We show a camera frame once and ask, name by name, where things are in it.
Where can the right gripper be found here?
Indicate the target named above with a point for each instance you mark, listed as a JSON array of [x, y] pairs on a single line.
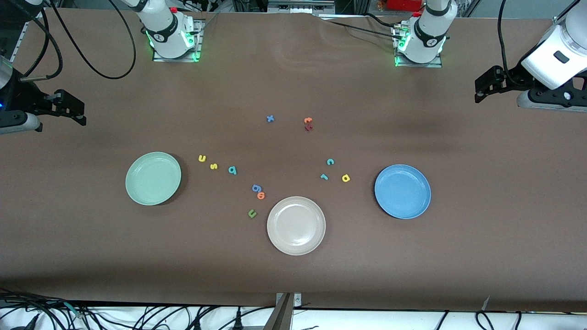
[[23, 97]]

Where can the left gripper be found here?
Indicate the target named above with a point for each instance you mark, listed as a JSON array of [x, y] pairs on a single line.
[[514, 77]]

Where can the teal letter a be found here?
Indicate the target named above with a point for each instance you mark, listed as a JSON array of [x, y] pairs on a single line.
[[232, 170]]

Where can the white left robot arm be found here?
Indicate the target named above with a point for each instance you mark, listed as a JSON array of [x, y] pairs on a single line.
[[431, 27]]

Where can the green plate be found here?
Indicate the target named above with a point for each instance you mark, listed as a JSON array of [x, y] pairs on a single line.
[[153, 178]]

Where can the red box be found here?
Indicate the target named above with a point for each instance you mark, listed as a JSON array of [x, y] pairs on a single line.
[[403, 4]]

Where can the blue plate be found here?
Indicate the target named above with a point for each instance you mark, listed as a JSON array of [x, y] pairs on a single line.
[[402, 191]]

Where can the brown table cover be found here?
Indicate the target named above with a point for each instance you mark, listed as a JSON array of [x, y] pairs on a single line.
[[293, 82]]

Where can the white paper scrap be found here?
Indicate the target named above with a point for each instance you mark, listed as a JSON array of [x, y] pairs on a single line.
[[486, 302]]

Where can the beige plate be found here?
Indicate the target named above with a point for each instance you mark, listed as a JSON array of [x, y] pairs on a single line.
[[296, 225]]

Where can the black power plug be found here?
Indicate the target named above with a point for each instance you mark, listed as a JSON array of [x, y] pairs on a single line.
[[238, 321]]

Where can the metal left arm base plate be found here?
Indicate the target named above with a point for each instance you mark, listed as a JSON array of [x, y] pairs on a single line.
[[426, 65]]

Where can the aluminium frame rail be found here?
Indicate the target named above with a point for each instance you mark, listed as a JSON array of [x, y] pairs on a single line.
[[560, 22], [23, 39]]

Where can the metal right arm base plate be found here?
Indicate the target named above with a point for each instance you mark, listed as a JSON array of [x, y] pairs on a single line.
[[200, 41]]

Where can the metal table edge bracket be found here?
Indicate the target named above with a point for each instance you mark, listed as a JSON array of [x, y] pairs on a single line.
[[282, 316]]

